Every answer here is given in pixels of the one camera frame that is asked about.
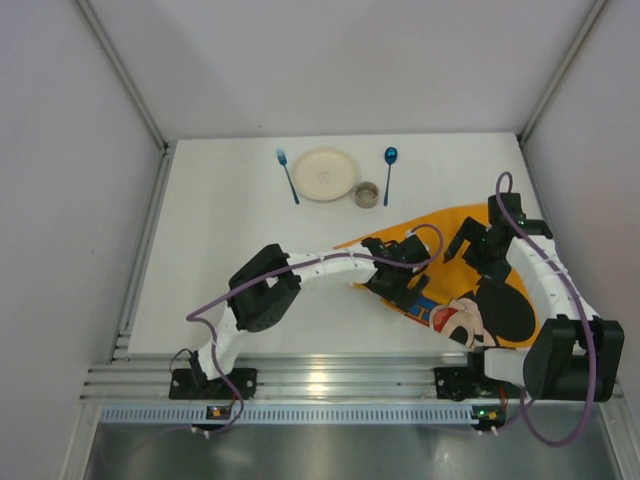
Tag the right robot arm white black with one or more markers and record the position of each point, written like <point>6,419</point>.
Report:
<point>576,353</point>

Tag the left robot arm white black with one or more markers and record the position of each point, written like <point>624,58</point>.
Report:
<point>263,290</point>

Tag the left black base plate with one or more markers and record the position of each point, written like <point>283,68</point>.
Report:
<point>187,385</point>

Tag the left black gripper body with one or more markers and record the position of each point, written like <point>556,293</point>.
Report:
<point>400,288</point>

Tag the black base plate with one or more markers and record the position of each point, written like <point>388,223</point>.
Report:
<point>187,385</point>
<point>463,383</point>

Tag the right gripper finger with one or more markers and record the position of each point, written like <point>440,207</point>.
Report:
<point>495,272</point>
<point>474,233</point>

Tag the cream round plate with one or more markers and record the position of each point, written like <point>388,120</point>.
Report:
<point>324,174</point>

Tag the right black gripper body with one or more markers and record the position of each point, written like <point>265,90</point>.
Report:
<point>470,239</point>

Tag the small grey metal cup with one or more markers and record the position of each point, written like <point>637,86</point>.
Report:
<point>366,194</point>

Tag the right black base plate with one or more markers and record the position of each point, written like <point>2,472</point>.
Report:
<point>463,383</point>

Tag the aluminium mounting rail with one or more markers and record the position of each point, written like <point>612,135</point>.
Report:
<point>299,377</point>

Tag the left aluminium frame post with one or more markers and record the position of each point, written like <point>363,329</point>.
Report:
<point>93,23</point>

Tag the perforated grey cable duct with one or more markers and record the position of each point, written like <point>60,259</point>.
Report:
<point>302,414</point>

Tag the aluminium frame post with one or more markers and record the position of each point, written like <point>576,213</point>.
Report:
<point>571,53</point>
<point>93,23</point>

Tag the right aluminium frame post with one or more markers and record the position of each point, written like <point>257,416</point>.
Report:
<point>571,53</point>

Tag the orange cartoon mouse placemat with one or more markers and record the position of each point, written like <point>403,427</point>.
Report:
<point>457,302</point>

